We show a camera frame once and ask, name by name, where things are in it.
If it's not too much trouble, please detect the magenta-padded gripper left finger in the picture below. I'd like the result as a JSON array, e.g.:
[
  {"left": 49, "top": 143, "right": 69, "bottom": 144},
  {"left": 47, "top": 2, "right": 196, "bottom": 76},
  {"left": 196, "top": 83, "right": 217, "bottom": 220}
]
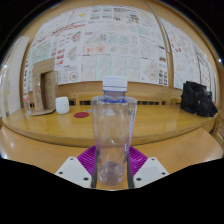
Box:
[{"left": 54, "top": 145, "right": 98, "bottom": 189}]

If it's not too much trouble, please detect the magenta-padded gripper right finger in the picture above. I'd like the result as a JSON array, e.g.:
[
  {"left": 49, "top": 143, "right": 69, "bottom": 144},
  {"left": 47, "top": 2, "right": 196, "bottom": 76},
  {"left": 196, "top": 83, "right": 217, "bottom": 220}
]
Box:
[{"left": 126, "top": 145, "right": 170, "bottom": 189}]

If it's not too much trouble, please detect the clear plastic water bottle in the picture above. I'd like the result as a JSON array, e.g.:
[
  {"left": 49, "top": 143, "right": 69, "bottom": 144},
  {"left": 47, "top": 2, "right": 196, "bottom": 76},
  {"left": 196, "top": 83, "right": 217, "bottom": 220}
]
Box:
[{"left": 90, "top": 75, "right": 138, "bottom": 187}]

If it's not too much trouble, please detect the flat round red coaster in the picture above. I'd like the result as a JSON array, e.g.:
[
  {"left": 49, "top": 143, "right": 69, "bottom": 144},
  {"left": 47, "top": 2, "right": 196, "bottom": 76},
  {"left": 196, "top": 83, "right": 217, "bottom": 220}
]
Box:
[{"left": 73, "top": 111, "right": 90, "bottom": 119}]

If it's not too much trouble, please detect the white cup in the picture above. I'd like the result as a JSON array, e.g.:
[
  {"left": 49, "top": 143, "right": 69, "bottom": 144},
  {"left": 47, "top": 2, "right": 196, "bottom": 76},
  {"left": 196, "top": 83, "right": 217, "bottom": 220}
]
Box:
[{"left": 55, "top": 96, "right": 70, "bottom": 115}]

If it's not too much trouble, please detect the small labelled plastic bottle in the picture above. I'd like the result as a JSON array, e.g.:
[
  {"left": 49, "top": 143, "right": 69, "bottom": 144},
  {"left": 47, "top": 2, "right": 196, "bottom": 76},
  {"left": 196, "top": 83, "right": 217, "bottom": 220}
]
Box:
[{"left": 22, "top": 93, "right": 32, "bottom": 118}]

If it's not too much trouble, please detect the black backpack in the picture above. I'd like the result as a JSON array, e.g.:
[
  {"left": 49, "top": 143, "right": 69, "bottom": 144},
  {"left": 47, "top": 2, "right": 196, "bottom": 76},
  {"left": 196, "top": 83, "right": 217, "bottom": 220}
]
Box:
[{"left": 180, "top": 80, "right": 219, "bottom": 118}]

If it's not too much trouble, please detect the brown cardboard box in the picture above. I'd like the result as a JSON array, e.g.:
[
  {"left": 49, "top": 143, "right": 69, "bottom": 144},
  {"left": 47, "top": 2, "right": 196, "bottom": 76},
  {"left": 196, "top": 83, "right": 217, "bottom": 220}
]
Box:
[{"left": 30, "top": 58, "right": 59, "bottom": 117}]

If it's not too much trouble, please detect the large printed wall poster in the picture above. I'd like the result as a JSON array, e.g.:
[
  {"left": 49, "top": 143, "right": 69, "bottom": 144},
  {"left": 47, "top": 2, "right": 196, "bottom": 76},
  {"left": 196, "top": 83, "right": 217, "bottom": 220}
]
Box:
[
  {"left": 23, "top": 3, "right": 169, "bottom": 94},
  {"left": 159, "top": 16, "right": 218, "bottom": 98}
]

